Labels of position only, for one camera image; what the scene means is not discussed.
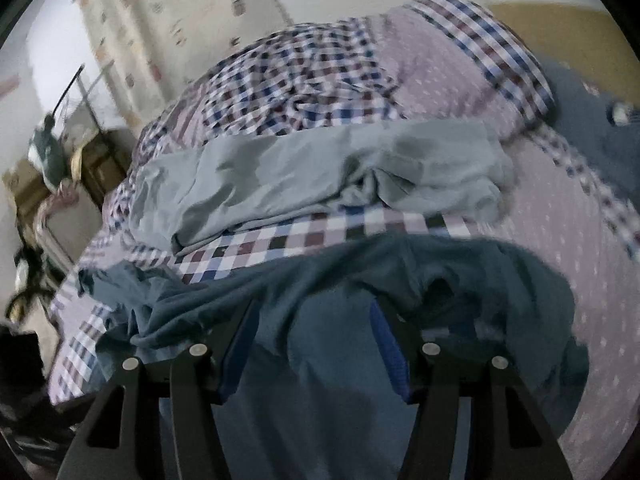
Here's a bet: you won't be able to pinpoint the wooden cabinet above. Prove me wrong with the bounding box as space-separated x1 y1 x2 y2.
70 127 136 201

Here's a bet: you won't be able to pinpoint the black metal clothes rack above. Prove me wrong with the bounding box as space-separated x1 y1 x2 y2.
52 62 108 131

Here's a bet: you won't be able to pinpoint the blue-grey cartoon pillow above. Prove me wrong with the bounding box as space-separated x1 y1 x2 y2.
542 62 640 201

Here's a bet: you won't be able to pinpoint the wooden headboard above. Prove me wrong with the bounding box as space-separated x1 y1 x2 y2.
487 2 640 96

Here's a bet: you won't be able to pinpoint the checkered bed sheet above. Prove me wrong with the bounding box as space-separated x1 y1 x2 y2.
47 125 640 461

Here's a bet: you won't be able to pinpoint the dark teal t-shirt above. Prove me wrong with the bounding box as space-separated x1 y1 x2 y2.
77 232 591 480

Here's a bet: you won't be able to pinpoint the pineapple print curtain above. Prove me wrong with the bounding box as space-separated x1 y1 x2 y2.
75 0 296 126

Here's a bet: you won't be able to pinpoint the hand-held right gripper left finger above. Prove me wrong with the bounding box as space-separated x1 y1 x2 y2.
57 297 261 480

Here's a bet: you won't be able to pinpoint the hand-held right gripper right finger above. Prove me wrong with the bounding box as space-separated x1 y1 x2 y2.
367 295 573 480

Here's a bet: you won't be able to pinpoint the checkered quilt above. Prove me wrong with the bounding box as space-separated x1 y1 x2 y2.
100 0 556 171

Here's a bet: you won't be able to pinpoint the dark green hanging garment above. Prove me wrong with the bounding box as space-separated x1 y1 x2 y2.
30 115 71 193

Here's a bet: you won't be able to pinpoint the light grey pants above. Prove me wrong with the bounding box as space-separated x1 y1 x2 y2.
127 120 516 256

